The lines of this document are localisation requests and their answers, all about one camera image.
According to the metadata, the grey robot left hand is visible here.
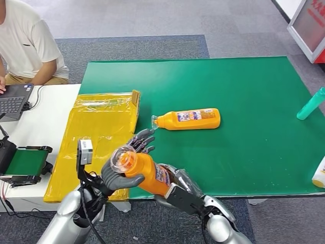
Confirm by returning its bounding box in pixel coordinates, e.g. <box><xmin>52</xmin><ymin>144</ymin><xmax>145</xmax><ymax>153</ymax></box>
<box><xmin>101</xmin><ymin>129</ymin><xmax>155</xmax><ymax>199</ymax></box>

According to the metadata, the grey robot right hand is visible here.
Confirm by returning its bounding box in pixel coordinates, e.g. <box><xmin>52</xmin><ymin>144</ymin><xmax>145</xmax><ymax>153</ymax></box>
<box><xmin>154</xmin><ymin>163</ymin><xmax>204</xmax><ymax>211</ymax></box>

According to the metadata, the orange detergent bottle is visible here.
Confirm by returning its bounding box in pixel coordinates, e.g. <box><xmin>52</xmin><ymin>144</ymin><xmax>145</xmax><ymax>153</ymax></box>
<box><xmin>152</xmin><ymin>107</ymin><xmax>221</xmax><ymax>131</ymax></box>
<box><xmin>110</xmin><ymin>144</ymin><xmax>178</xmax><ymax>197</ymax></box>

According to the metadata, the white and yellow bottle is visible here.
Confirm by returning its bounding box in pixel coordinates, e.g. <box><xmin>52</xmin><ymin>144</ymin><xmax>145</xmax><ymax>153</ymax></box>
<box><xmin>311</xmin><ymin>155</ymin><xmax>325</xmax><ymax>189</ymax></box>

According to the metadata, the mint green bottle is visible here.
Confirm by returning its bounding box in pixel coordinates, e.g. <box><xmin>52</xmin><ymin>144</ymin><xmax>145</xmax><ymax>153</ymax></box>
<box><xmin>296</xmin><ymin>86</ymin><xmax>325</xmax><ymax>121</ymax></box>

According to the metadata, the grey laptop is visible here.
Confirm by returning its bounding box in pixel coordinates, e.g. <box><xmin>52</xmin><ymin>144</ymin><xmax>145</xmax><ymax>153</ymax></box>
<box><xmin>0</xmin><ymin>83</ymin><xmax>35</xmax><ymax>123</ymax></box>

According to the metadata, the white table foot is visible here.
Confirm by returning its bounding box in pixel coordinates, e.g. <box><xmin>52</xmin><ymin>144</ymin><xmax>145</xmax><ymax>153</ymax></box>
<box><xmin>111</xmin><ymin>201</ymin><xmax>132</xmax><ymax>214</ymax></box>

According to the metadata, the person at laptop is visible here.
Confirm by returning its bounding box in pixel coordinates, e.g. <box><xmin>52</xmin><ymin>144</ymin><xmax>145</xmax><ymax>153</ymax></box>
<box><xmin>0</xmin><ymin>0</ymin><xmax>69</xmax><ymax>96</ymax></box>

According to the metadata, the yellow plastic film sheet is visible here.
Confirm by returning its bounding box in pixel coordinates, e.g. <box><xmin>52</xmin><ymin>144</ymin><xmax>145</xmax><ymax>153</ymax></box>
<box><xmin>43</xmin><ymin>90</ymin><xmax>141</xmax><ymax>203</ymax></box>

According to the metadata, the black device box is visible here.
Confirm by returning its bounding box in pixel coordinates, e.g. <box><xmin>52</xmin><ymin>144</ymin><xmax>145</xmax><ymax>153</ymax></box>
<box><xmin>0</xmin><ymin>136</ymin><xmax>17</xmax><ymax>176</ymax></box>

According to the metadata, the white table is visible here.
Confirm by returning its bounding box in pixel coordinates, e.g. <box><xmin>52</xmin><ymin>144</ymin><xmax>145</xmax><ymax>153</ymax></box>
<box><xmin>0</xmin><ymin>84</ymin><xmax>81</xmax><ymax>214</ymax></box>

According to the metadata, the small green belt conveyor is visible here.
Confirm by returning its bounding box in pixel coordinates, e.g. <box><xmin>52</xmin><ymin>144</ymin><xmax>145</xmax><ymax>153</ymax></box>
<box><xmin>0</xmin><ymin>145</ymin><xmax>54</xmax><ymax>188</ymax></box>

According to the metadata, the green table mat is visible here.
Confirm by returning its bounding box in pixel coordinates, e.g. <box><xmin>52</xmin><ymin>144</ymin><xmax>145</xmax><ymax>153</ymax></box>
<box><xmin>78</xmin><ymin>56</ymin><xmax>325</xmax><ymax>200</ymax></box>

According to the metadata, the white framed sign board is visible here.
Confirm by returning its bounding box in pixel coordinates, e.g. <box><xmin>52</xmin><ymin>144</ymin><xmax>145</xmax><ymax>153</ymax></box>
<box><xmin>287</xmin><ymin>0</ymin><xmax>325</xmax><ymax>65</ymax></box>

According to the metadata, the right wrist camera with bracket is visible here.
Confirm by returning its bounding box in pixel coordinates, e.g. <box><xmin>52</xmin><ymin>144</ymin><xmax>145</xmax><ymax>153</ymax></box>
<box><xmin>164</xmin><ymin>183</ymin><xmax>207</xmax><ymax>217</ymax></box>

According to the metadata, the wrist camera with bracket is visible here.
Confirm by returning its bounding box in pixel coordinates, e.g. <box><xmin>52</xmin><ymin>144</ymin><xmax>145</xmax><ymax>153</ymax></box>
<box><xmin>164</xmin><ymin>183</ymin><xmax>207</xmax><ymax>217</ymax></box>
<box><xmin>76</xmin><ymin>138</ymin><xmax>102</xmax><ymax>190</ymax></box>

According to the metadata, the black laptop cable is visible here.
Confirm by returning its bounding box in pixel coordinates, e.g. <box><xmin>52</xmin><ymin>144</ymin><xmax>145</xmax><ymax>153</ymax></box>
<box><xmin>22</xmin><ymin>84</ymin><xmax>45</xmax><ymax>112</ymax></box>

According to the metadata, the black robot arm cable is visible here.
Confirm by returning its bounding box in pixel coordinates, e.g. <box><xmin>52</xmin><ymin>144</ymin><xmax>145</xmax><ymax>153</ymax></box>
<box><xmin>79</xmin><ymin>168</ymin><xmax>108</xmax><ymax>244</ymax></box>

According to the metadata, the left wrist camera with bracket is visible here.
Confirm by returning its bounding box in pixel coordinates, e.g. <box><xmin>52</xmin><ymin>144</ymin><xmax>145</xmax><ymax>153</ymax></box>
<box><xmin>76</xmin><ymin>138</ymin><xmax>102</xmax><ymax>190</ymax></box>

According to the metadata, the thin black floor cable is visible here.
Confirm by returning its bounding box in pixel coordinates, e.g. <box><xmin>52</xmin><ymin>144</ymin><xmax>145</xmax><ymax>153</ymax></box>
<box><xmin>0</xmin><ymin>193</ymin><xmax>53</xmax><ymax>220</ymax></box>

